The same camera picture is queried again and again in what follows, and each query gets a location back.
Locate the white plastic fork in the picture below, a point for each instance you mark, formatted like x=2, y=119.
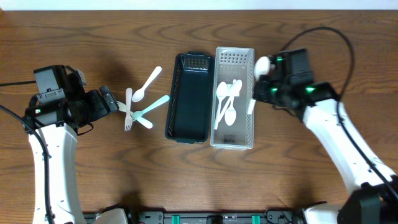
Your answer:
x=128, y=118

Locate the mint green plastic fork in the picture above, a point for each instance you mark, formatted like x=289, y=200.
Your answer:
x=137, y=114

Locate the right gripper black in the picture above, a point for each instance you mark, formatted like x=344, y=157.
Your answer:
x=260, y=88

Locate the white spoon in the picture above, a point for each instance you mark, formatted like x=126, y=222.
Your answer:
x=140, y=93
x=228, y=101
x=261, y=67

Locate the clear plastic basket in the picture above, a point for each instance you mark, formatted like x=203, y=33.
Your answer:
x=233, y=63

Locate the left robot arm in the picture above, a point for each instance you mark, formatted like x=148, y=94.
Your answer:
x=52, y=124

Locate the white spoon bowl up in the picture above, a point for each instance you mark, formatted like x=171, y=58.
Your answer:
x=221, y=92

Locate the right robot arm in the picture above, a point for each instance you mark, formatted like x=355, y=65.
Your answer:
x=371, y=185

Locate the white plastic fork underneath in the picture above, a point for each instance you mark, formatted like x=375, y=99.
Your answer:
x=146, y=123

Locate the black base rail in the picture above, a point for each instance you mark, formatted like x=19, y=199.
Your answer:
x=268, y=217

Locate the white spoon bowl down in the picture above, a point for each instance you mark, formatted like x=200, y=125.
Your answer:
x=230, y=114

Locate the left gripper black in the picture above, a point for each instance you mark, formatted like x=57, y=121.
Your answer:
x=106, y=98

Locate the black plastic basket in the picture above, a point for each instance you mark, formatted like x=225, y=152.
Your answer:
x=188, y=117

